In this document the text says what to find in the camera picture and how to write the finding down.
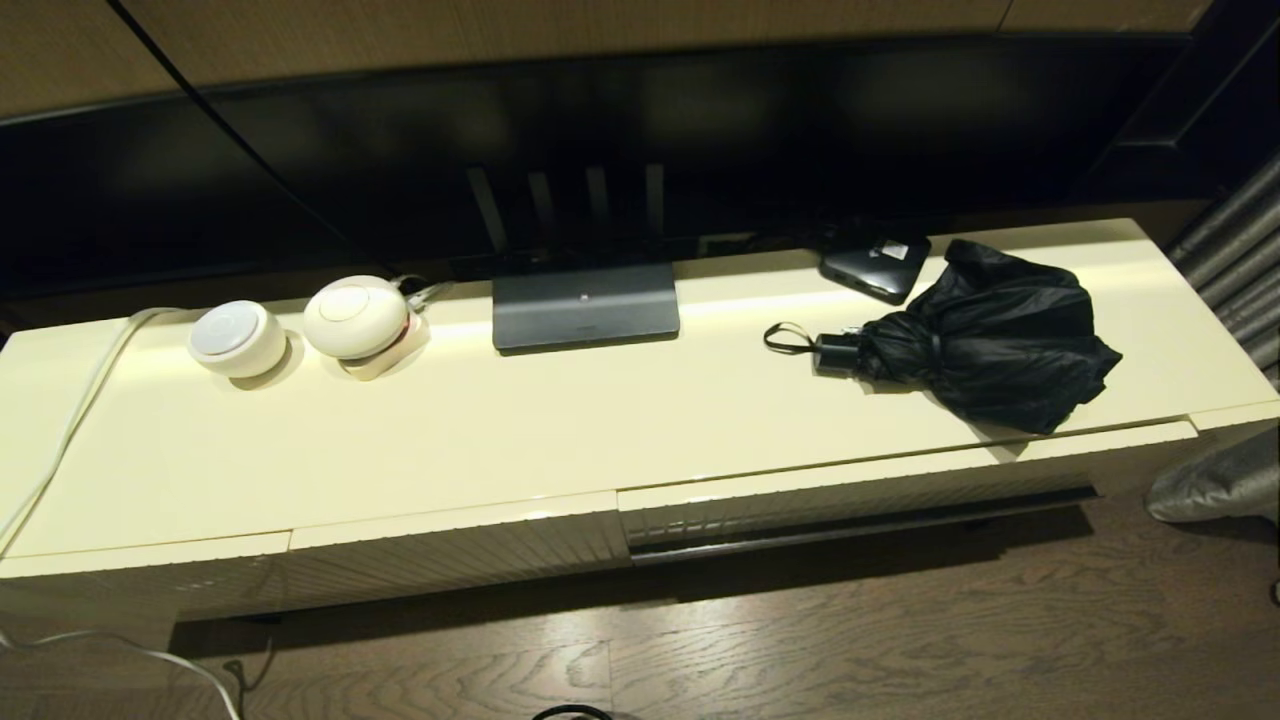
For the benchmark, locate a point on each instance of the beige device base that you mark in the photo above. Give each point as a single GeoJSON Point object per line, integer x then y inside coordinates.
{"type": "Point", "coordinates": [400, 352]}

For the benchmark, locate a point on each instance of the black flat television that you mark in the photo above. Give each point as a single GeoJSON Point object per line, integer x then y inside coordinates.
{"type": "Point", "coordinates": [700, 120]}

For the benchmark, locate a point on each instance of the dark grey antenna router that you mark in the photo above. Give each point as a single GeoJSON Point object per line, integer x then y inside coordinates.
{"type": "Point", "coordinates": [585, 310]}

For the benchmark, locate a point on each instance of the small black set-top box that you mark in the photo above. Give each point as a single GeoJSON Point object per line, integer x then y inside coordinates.
{"type": "Point", "coordinates": [875, 265]}

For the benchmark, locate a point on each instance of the black umbrella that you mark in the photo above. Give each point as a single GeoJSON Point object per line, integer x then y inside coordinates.
{"type": "Point", "coordinates": [1000, 340]}

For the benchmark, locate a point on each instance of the grey fabric bundle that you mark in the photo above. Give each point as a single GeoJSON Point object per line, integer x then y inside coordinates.
{"type": "Point", "coordinates": [1220, 485]}

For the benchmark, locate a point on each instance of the small white round speaker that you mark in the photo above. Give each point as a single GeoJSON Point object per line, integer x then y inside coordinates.
{"type": "Point", "coordinates": [238, 340]}

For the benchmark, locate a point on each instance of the grey pleated curtain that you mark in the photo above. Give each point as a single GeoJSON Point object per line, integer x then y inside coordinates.
{"type": "Point", "coordinates": [1240, 260]}

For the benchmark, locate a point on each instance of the large white round device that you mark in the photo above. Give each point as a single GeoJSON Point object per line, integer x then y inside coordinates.
{"type": "Point", "coordinates": [352, 316]}

